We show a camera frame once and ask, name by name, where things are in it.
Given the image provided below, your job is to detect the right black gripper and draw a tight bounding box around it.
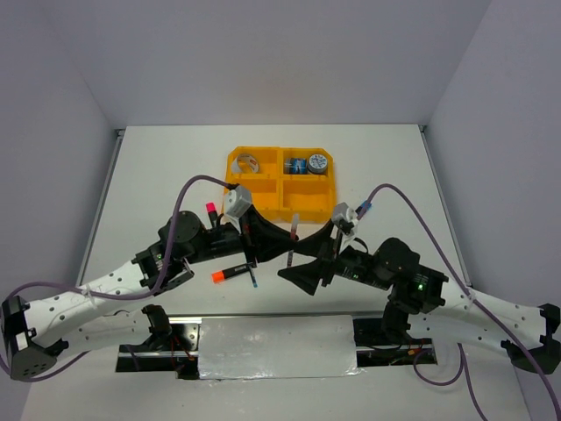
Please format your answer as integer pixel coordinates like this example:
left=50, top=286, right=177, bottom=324
left=275, top=219, right=390, bottom=295

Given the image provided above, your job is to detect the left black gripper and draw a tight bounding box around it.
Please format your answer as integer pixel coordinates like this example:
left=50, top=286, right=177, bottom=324
left=184, top=203, right=299, bottom=268

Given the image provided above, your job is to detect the red pen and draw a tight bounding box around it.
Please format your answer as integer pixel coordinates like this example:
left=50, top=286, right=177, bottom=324
left=287, top=213, right=300, bottom=268

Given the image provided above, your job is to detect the orange cap black highlighter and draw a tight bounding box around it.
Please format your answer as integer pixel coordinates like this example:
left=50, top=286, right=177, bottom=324
left=211, top=263, right=252, bottom=284

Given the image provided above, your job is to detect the pink cap black highlighter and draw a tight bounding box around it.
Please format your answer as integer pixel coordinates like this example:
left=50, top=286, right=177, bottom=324
left=206, top=202, right=219, bottom=228

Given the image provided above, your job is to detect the silver clear tape roll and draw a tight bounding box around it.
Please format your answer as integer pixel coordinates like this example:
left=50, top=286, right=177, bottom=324
left=230, top=153, right=260, bottom=174

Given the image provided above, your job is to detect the blue cap black highlighter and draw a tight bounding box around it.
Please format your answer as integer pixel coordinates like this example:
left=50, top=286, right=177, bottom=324
left=356, top=200, right=372, bottom=219

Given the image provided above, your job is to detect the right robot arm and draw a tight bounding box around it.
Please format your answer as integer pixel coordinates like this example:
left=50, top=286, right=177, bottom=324
left=278, top=228, right=560, bottom=375

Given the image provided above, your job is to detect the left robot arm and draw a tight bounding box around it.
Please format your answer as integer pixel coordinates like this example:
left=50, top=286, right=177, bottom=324
left=1, top=207, right=298, bottom=382

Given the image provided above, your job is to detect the blue pen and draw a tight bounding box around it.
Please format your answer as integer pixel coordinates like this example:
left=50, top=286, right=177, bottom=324
left=247, top=262, right=258, bottom=289

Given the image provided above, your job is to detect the yellow four-compartment organizer tray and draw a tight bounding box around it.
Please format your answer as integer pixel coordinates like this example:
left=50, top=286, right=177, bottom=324
left=225, top=146, right=337, bottom=224

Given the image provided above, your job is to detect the silver foil covered panel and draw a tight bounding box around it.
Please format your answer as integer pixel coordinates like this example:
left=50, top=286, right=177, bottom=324
left=198, top=315, right=359, bottom=380

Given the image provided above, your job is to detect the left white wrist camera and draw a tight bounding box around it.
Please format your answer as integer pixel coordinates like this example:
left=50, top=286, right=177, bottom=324
left=223, top=185, right=252, bottom=232

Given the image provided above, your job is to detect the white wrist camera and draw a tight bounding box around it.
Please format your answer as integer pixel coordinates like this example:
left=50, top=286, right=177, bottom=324
left=223, top=185, right=252, bottom=232
left=330, top=203, right=359, bottom=244

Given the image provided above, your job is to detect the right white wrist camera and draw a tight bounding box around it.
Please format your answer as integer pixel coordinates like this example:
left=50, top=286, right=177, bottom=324
left=330, top=203, right=359, bottom=244

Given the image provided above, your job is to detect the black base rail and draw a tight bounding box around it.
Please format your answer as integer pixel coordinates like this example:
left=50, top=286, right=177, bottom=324
left=115, top=315, right=437, bottom=381

